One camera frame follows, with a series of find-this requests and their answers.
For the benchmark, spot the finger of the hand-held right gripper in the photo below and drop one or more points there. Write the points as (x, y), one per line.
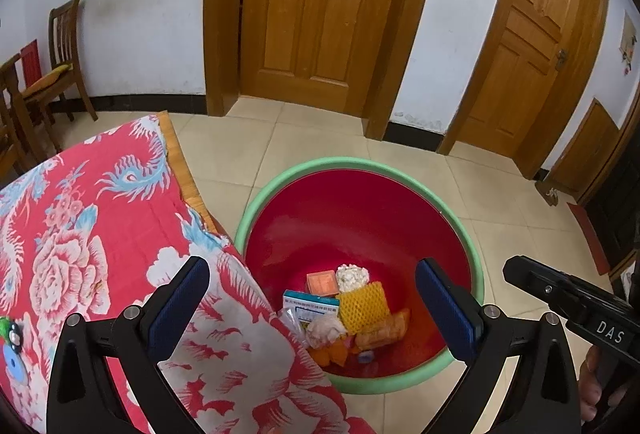
(535, 281)

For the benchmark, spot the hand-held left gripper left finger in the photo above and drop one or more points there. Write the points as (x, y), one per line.
(175, 309)

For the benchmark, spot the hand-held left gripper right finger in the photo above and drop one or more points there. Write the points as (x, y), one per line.
(445, 309)

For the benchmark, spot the short orange-yellow foam net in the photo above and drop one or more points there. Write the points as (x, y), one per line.
(385, 331)

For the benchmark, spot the long yellow foam net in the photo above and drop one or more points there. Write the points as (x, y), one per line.
(362, 306)

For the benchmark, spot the small purple wrapper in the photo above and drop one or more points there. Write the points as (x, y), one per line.
(366, 357)

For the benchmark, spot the white paper ball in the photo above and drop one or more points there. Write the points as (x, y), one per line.
(351, 278)

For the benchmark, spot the clear plastic bag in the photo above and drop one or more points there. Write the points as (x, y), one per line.
(290, 326)

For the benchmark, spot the orange plastic bag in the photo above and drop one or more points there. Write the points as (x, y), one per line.
(332, 354)

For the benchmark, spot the clear bag of white paper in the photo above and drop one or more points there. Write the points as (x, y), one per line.
(325, 331)

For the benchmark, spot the orange cardboard box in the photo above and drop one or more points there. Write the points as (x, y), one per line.
(321, 284)

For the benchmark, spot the red bin with green rim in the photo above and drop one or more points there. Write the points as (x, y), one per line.
(350, 214)

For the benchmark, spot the teal and white carton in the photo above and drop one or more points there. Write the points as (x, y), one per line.
(310, 306)

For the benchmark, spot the person's right hand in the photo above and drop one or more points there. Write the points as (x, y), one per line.
(590, 389)

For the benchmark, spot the red doormat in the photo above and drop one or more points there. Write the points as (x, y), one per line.
(587, 234)

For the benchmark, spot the red floral tablecloth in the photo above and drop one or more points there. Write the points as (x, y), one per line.
(125, 239)

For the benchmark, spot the small grey floor object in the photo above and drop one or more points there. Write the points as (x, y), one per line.
(551, 196)

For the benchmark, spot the dark furniture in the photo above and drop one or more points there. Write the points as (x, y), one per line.
(620, 214)

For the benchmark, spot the small wooden door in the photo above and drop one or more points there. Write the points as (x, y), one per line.
(585, 149)

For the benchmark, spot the cloth-covered wooden table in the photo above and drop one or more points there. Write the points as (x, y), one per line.
(180, 164)

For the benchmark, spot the small black and green toy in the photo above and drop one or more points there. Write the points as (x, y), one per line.
(11, 333)

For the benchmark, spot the yellow seat cushion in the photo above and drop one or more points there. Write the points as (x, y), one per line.
(47, 78)

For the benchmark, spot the wooden chair with cushion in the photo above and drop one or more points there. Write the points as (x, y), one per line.
(65, 24)

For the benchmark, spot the wooden panel door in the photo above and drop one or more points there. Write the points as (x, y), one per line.
(310, 14)

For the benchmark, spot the wall picture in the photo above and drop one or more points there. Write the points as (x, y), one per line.
(627, 39)

